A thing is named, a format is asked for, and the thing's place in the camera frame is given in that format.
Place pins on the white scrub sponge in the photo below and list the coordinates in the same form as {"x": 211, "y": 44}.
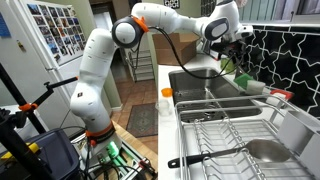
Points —
{"x": 256, "y": 87}

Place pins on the black tripod stand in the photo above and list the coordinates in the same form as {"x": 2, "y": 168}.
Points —
{"x": 23, "y": 126}

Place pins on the orange plastic bowl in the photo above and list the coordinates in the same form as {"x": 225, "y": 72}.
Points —
{"x": 167, "y": 92}

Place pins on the stainless steel sink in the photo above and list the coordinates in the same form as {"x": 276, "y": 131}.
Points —
{"x": 206, "y": 93}

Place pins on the photo collage sheet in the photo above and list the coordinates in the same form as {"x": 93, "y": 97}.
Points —
{"x": 55, "y": 28}

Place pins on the red and white scrubber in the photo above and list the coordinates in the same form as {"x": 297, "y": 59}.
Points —
{"x": 280, "y": 96}

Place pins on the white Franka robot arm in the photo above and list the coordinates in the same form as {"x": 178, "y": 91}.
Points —
{"x": 110, "y": 66}

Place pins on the steel gooseneck faucet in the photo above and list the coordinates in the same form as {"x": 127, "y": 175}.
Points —
{"x": 241, "y": 71}

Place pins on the brown cardboard box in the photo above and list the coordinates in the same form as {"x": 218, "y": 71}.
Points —
{"x": 173, "y": 48}

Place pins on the blue paper note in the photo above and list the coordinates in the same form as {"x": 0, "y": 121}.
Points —
{"x": 4, "y": 25}

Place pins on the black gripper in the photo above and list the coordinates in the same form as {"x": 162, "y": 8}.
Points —
{"x": 226, "y": 49}

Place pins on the green plastic device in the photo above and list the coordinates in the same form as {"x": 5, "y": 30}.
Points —
{"x": 113, "y": 150}

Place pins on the wooden robot platform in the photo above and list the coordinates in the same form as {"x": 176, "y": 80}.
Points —
{"x": 136, "y": 143}

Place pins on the patterned grey floor rug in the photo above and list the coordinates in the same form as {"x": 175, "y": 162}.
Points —
{"x": 142, "y": 120}

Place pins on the green sponge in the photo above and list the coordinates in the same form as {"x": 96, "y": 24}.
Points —
{"x": 242, "y": 80}

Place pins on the white cutlery holder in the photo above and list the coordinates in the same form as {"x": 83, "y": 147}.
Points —
{"x": 301, "y": 136}

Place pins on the tall green soap bottle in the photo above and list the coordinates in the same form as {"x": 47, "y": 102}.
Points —
{"x": 225, "y": 66}

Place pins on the red and black clamp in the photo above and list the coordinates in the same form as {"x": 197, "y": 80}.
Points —
{"x": 146, "y": 165}

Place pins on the white refrigerator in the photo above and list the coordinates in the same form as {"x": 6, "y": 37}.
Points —
{"x": 30, "y": 60}

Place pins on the kitchen window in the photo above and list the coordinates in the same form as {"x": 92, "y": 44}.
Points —
{"x": 283, "y": 10}

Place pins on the dark blue storage bin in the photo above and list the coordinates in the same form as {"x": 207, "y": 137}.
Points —
{"x": 50, "y": 156}

